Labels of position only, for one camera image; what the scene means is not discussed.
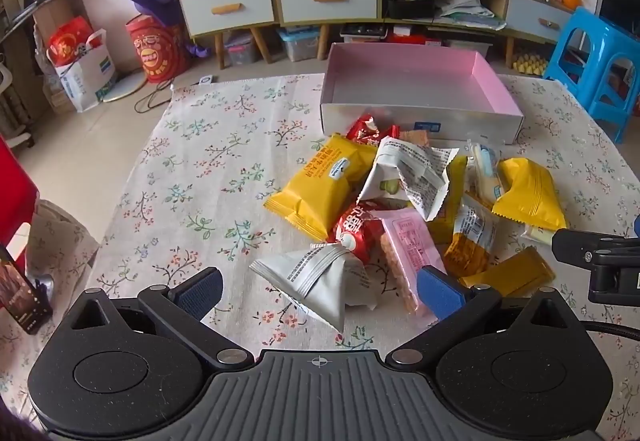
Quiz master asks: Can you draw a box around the pink cardboard box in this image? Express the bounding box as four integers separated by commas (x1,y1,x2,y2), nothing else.
320,42,525,146

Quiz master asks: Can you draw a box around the red printed drum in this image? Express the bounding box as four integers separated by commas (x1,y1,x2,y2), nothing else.
124,13,192,84

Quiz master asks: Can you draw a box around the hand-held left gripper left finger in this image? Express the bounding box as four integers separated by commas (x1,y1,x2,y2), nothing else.
65,267,256,372

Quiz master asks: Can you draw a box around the red candy packet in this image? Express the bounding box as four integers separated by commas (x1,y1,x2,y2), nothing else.
326,200,387,268
346,114,402,148

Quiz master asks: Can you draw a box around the brown snack packet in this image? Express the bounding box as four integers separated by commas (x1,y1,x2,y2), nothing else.
457,246,556,298

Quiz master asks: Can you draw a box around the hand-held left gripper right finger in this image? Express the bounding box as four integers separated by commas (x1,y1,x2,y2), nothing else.
385,265,576,370

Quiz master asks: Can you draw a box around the pink wafer packet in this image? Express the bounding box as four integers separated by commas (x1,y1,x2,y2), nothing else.
376,208,449,318

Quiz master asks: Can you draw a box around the clear storage box dark lid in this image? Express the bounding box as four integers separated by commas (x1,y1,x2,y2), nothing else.
339,23,389,44

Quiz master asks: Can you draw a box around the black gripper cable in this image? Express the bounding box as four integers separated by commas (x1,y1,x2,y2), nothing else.
575,320,640,343

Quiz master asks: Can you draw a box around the orange and white snack packet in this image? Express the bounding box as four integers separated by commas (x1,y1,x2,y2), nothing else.
442,193,502,278

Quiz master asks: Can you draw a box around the blue plastic stool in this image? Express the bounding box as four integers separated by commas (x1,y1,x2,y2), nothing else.
542,6,640,145

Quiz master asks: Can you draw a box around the clear packet of white biscuits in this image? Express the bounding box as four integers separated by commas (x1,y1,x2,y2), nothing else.
467,140,504,210

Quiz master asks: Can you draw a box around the pile of papers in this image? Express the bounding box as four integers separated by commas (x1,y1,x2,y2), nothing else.
432,0,509,30

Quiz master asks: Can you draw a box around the small peach snack packet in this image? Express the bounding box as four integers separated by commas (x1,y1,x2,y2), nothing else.
399,128,432,148

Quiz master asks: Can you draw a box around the pale blue drawer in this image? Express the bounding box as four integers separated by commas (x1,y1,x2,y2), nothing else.
506,0,574,42

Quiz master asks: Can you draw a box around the white shopping bag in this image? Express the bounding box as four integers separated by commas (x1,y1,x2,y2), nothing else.
46,28,119,114

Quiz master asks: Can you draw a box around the small pale snack packet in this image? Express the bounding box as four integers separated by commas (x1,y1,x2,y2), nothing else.
520,222,557,248

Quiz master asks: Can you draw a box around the round white base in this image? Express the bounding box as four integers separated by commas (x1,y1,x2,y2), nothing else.
101,70,149,104

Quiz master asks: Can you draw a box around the dark phone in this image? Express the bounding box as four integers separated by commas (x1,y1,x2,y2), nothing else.
0,245,54,335

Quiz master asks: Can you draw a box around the red chair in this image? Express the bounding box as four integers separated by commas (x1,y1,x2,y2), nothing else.
0,135,40,268

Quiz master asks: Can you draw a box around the clear storage box blue lid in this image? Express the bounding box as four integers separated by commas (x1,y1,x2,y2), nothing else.
277,26,322,64

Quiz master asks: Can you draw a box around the yellow egg tray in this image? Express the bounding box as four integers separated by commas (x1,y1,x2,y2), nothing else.
512,48,549,75

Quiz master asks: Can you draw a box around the red gift bag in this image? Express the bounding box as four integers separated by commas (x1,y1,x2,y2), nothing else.
47,16,104,68

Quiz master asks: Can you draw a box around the red carton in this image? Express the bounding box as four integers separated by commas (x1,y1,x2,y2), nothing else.
387,33,444,48

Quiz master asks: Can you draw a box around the beige cloth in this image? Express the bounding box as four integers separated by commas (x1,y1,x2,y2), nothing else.
26,198,102,283

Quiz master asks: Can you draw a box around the black switch cable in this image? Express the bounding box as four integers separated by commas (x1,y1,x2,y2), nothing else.
134,78,174,115

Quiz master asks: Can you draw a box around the floral tablecloth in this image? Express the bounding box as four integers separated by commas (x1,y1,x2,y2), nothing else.
0,73,640,441

